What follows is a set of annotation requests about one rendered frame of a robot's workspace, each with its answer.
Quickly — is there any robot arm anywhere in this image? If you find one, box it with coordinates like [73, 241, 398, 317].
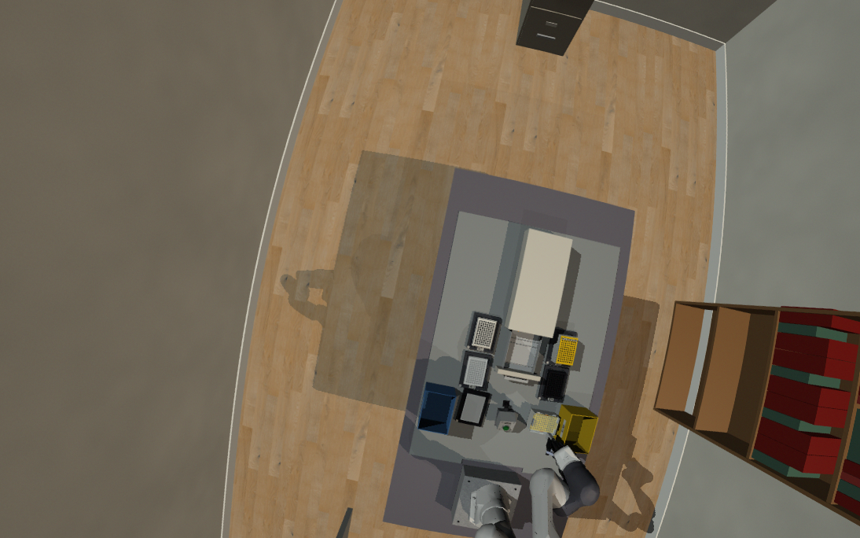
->
[469, 445, 600, 538]

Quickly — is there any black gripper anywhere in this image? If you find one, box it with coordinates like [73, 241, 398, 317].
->
[546, 433, 565, 458]

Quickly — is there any yellow open-top bin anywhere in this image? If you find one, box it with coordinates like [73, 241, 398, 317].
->
[553, 404, 598, 454]

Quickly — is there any blue open-top bin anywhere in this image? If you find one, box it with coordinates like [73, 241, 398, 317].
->
[417, 382, 456, 435]

